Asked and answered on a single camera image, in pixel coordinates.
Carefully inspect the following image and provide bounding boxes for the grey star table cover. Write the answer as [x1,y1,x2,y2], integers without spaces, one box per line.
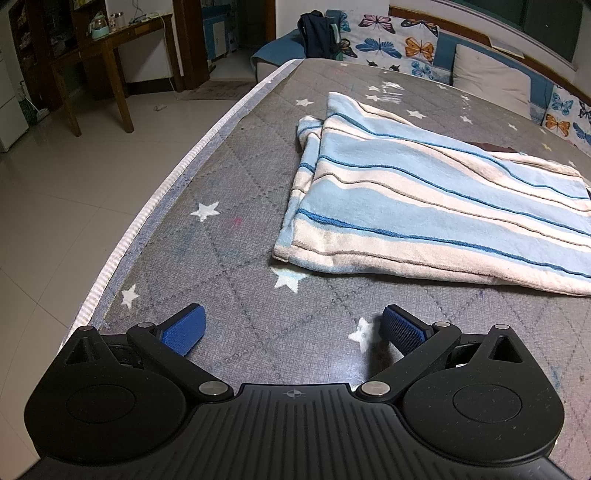
[74,60,590,479]

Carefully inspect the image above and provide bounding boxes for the grey pillow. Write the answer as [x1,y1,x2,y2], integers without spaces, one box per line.
[452,44,532,120]

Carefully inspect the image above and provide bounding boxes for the butterfly cushion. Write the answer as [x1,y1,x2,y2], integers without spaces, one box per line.
[325,10,440,80]
[542,85,591,155]

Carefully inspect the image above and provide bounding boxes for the blue striped shirt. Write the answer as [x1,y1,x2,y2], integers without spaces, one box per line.
[273,92,590,296]

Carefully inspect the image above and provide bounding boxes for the left butterfly cushion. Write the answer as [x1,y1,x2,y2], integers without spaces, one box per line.
[325,10,440,80]

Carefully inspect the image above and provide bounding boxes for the window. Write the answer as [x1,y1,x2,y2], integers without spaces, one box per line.
[457,0,583,60]

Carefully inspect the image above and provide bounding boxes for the wooden side table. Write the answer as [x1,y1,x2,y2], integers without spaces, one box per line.
[51,13,183,137]

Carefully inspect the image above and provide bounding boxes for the right butterfly cushion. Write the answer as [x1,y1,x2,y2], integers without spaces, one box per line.
[542,85,591,155]

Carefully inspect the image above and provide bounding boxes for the dark backpack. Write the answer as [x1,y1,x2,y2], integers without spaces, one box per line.
[297,10,341,60]

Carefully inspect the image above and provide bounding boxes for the teal kettle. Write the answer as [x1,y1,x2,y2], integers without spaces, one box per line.
[89,11,110,41]

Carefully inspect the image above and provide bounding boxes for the book on window ledge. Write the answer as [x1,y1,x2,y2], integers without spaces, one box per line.
[489,37,525,59]

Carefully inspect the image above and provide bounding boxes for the wooden door frame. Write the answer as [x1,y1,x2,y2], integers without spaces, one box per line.
[172,0,276,89]

